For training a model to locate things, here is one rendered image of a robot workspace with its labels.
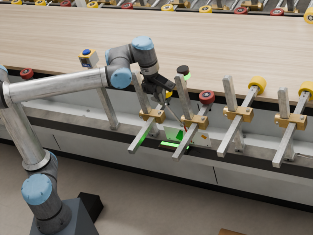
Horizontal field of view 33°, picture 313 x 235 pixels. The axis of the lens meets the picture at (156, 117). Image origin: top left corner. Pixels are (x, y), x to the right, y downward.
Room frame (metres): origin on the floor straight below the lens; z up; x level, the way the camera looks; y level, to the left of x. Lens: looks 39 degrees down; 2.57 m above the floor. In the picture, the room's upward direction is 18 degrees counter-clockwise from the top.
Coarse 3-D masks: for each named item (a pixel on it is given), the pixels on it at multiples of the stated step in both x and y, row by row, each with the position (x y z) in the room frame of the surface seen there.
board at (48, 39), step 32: (0, 32) 3.53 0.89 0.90; (32, 32) 3.38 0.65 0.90; (64, 32) 3.23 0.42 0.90; (96, 32) 3.09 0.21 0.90; (128, 32) 2.96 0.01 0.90; (160, 32) 2.84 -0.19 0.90; (192, 32) 2.72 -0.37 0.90; (224, 32) 2.62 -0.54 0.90; (256, 32) 2.51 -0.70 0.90; (288, 32) 2.41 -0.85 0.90; (32, 64) 2.94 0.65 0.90; (64, 64) 2.82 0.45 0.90; (96, 64) 2.71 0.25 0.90; (160, 64) 2.50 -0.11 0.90; (192, 64) 2.40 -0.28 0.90; (224, 64) 2.31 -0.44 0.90; (256, 64) 2.22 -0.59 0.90; (288, 64) 2.13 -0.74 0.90; (224, 96) 2.08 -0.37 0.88; (256, 96) 1.97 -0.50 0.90; (288, 96) 1.90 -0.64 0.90
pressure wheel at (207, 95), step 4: (204, 92) 2.12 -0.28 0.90; (208, 92) 2.11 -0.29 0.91; (212, 92) 2.10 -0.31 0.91; (200, 96) 2.10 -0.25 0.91; (204, 96) 2.09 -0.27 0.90; (208, 96) 2.08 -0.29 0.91; (212, 96) 2.07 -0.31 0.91; (200, 100) 2.08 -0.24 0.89; (204, 100) 2.06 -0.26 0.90; (208, 100) 2.06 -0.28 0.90; (212, 100) 2.06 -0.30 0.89
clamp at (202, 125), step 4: (196, 116) 2.00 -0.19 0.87; (200, 116) 1.99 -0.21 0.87; (204, 116) 1.98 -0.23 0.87; (184, 120) 2.00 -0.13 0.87; (188, 120) 1.99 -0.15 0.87; (192, 120) 1.98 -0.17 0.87; (196, 120) 1.97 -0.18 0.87; (200, 120) 1.96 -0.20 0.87; (204, 120) 1.95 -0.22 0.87; (208, 120) 1.97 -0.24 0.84; (188, 124) 1.99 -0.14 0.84; (200, 124) 1.95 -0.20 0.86; (204, 124) 1.94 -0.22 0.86; (208, 124) 1.96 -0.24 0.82; (200, 128) 1.95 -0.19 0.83; (204, 128) 1.94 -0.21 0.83
